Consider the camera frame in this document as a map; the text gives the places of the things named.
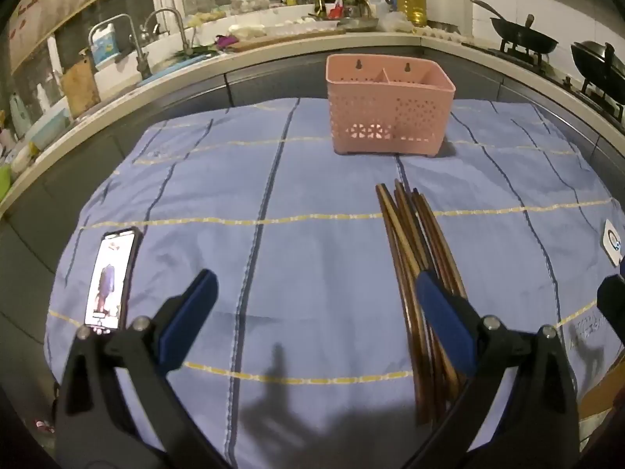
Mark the tall steel faucet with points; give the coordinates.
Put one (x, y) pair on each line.
(136, 39)

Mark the wall poster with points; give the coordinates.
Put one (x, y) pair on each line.
(63, 5)

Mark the black wok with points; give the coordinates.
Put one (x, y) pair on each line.
(522, 36)
(595, 66)

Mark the white printed tag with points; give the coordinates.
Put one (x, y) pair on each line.
(613, 244)

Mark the blue striped cloth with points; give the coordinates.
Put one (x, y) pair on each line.
(317, 254)

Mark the wooden cutting board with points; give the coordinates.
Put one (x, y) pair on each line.
(80, 88)

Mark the green dish soap bottle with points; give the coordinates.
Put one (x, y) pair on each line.
(20, 117)

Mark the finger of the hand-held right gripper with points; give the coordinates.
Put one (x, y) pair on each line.
(613, 303)

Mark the clear plastic bag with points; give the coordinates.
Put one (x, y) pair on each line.
(395, 22)

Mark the kitchen counter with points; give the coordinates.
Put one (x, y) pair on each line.
(293, 54)

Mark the bundle of dark chopsticks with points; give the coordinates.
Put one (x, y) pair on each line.
(405, 234)

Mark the black smartphone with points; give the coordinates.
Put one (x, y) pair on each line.
(110, 278)

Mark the egg tray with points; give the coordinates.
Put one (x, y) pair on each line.
(444, 33)

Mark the curved steel faucet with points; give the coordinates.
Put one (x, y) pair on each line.
(178, 19)

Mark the pink plastic utensil basket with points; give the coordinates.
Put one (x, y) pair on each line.
(390, 112)

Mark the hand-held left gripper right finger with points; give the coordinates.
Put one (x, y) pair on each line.
(444, 312)

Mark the blue and white jug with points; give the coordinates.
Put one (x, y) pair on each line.
(105, 46)

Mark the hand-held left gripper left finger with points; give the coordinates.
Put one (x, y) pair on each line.
(190, 312)

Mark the yellow oil bottle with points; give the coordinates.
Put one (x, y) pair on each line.
(412, 2)

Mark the long wooden chopping board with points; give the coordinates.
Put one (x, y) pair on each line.
(283, 39)

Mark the white plastic jug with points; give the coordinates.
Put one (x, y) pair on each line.
(375, 2)

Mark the gas stove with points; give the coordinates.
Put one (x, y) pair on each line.
(551, 61)

